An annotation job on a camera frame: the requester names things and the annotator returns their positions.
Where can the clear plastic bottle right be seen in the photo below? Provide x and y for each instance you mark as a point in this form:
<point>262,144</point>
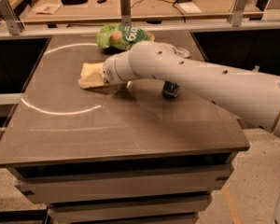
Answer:
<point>256,68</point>

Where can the metal bracket post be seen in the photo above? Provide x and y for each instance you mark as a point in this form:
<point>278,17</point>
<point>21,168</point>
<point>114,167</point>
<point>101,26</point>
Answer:
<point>125,11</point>
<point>13,23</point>
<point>235,18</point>

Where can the blue silver energy drink can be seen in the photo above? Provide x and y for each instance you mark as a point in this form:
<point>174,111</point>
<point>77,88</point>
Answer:
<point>170,90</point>

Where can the right metal bracket post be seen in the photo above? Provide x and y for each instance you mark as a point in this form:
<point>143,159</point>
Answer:
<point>235,18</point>

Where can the green rice chip bag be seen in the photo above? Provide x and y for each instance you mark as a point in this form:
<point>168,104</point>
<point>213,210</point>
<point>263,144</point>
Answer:
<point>121,36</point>

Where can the middle metal bracket post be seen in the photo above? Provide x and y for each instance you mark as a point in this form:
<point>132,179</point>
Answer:
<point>125,11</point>

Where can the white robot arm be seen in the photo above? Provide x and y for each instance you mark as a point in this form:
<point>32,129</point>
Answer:
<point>249,94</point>

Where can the small black remote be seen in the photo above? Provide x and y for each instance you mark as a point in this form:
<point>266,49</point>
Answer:
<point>101,1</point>

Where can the left metal bracket post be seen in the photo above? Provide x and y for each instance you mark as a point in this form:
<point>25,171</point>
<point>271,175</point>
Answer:
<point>13,23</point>

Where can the grey drawer cabinet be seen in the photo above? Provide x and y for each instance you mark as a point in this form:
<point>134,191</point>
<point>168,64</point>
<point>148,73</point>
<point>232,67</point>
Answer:
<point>138,191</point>

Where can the tan paper packet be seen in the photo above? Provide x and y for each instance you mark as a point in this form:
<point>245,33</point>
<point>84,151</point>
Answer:
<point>47,8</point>

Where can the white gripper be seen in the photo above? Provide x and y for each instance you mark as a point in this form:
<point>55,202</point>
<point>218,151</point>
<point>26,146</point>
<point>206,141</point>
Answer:
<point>108,71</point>

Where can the white paper sheet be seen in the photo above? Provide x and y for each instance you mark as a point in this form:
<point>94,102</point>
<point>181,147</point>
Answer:
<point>190,8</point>

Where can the yellow sponge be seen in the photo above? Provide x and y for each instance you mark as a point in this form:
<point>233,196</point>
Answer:
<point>91,68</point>

